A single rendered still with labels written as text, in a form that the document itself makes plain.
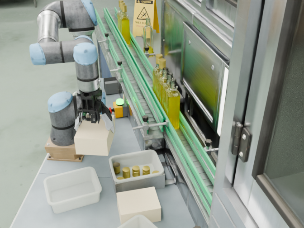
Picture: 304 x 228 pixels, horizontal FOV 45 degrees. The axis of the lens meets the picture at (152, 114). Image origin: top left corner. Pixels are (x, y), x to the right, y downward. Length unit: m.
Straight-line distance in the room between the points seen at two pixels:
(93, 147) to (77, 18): 0.58
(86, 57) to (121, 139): 0.83
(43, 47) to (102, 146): 0.40
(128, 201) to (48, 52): 0.66
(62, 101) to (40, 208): 0.47
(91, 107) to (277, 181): 0.84
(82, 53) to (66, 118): 0.59
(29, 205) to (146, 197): 0.50
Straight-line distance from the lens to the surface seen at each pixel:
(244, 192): 0.66
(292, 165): 0.52
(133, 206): 1.48
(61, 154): 1.82
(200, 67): 1.68
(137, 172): 1.65
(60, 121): 1.72
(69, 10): 1.63
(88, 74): 1.21
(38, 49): 1.30
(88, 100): 1.27
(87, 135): 1.35
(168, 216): 1.54
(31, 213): 1.63
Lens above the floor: 1.92
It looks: 33 degrees down
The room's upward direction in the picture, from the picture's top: straight up
